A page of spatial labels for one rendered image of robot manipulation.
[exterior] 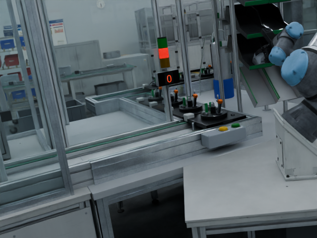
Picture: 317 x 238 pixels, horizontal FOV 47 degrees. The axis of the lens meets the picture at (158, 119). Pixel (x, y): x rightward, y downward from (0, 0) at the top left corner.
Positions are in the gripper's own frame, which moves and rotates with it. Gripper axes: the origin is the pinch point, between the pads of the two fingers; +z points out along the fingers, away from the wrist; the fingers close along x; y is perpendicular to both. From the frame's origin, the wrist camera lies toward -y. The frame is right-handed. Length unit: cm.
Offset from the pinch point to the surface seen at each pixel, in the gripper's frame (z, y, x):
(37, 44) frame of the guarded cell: -39, -7, -107
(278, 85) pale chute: 13.4, 14.6, 13.6
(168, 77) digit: 9.1, 0.1, -48.6
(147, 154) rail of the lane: -8, 38, -72
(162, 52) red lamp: 4, -12, -50
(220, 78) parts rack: 27.6, 0.5, -12.3
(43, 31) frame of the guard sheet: -8, -26, -105
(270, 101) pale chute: 8.3, 23.5, 2.9
